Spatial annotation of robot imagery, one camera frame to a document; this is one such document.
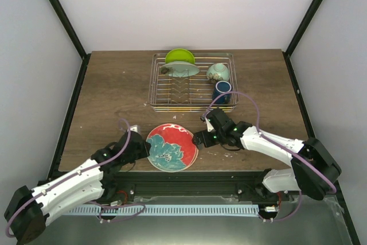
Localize black frame post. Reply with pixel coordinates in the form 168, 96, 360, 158
283, 0, 341, 56
30, 0, 88, 60

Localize light blue slotted cable duct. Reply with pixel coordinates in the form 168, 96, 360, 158
67, 204, 259, 217

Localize red rimmed plate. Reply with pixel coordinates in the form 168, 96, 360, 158
146, 123, 198, 173

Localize right black frame post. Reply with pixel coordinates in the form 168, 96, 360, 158
283, 0, 341, 56

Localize pale green ceramic bowl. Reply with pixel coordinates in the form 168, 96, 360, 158
206, 63, 230, 83

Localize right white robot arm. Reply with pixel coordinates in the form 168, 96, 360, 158
192, 108, 342, 201

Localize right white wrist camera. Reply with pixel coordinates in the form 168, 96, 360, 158
200, 116, 214, 132

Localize dark blue mug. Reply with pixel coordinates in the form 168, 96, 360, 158
212, 80, 232, 104

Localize lime green plate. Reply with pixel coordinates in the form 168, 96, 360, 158
165, 48, 195, 64

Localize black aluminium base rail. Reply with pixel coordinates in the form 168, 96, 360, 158
99, 171, 289, 204

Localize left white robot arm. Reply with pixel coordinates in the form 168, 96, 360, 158
4, 130, 151, 244

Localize wire dish rack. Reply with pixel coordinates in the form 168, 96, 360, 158
148, 52, 237, 112

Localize pale teal floral plate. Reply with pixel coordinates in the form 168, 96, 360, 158
159, 61, 200, 77

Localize left black frame post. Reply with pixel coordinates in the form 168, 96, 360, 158
30, 0, 88, 60

